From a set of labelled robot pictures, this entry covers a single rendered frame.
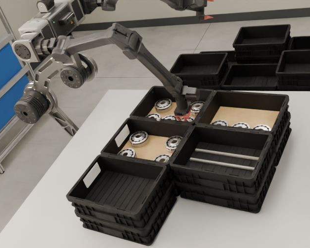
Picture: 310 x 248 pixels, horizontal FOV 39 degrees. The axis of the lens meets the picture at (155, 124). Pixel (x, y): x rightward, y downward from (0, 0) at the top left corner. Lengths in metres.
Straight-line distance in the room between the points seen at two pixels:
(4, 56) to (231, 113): 2.34
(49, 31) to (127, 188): 0.88
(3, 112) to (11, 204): 0.84
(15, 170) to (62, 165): 1.46
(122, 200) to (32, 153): 2.19
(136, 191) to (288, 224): 0.70
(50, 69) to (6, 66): 1.40
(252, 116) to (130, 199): 0.77
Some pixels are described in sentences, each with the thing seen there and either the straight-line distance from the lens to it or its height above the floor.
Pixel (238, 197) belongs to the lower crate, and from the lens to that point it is 1.97.
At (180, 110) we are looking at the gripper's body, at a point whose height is 0.97.
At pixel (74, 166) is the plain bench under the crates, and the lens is 2.60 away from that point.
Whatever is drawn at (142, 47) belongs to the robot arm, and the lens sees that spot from 1.94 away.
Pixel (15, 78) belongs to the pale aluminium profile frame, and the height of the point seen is 0.60.
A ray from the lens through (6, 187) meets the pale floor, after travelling 3.95.
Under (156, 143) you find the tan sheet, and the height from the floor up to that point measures 0.83.
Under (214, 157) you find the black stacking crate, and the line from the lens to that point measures 2.14.
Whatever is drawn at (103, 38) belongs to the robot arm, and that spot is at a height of 1.51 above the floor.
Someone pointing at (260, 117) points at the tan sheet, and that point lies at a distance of 2.32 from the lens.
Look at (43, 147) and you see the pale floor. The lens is 4.16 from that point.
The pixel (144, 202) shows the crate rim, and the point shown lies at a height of 0.93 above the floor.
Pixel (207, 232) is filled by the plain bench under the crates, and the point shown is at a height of 0.70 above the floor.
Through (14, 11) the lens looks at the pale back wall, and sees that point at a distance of 5.49.
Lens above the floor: 2.26
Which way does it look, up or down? 36 degrees down
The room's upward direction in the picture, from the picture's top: 18 degrees counter-clockwise
